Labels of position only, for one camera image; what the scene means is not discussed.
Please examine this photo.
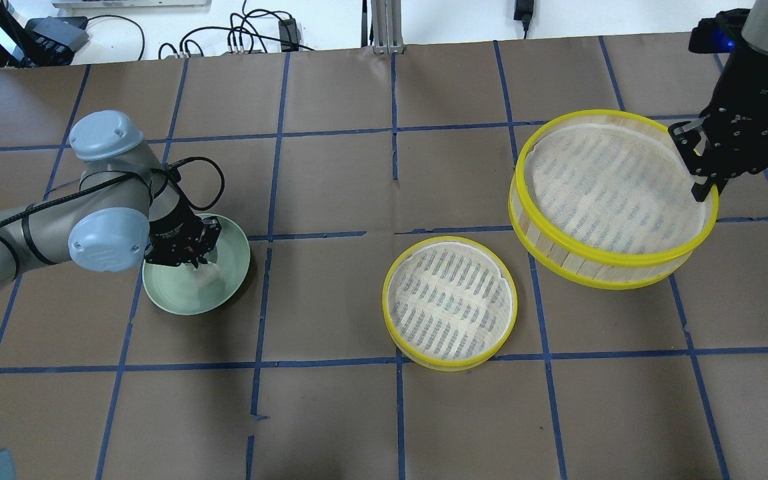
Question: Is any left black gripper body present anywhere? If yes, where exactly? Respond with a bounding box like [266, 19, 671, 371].
[144, 200, 222, 267]

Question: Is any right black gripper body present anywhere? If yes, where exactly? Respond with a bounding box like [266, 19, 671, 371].
[669, 45, 768, 181]

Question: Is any yellow steamer layer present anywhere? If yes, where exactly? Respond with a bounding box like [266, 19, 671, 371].
[381, 236, 519, 373]
[508, 109, 720, 291]

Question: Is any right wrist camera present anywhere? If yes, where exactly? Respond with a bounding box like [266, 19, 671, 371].
[687, 17, 745, 54]

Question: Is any aluminium frame post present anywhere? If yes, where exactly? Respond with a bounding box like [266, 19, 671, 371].
[369, 0, 405, 55]

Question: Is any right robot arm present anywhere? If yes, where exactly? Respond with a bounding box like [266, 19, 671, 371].
[669, 1, 768, 203]

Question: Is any white bun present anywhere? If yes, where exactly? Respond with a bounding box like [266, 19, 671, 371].
[191, 263, 221, 287]

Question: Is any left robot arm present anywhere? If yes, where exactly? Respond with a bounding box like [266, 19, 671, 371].
[0, 110, 223, 291]

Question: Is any green bowl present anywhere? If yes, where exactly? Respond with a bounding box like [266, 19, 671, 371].
[141, 215, 251, 315]

